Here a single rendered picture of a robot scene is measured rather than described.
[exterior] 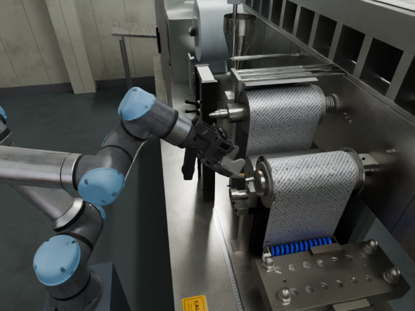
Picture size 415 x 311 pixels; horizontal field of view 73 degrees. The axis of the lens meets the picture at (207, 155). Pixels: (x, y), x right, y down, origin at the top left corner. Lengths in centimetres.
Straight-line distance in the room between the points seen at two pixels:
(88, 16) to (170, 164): 321
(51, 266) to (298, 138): 82
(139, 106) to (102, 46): 385
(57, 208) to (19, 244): 168
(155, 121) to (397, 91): 61
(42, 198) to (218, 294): 60
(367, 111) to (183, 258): 76
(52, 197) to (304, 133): 80
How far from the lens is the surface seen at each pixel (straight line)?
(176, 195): 126
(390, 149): 90
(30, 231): 263
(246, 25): 129
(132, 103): 60
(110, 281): 106
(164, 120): 61
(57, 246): 90
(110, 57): 446
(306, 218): 90
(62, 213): 93
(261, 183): 77
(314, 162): 82
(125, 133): 64
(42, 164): 62
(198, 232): 112
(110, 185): 55
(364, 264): 101
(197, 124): 64
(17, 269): 245
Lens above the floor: 180
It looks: 38 degrees down
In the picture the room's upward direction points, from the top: straight up
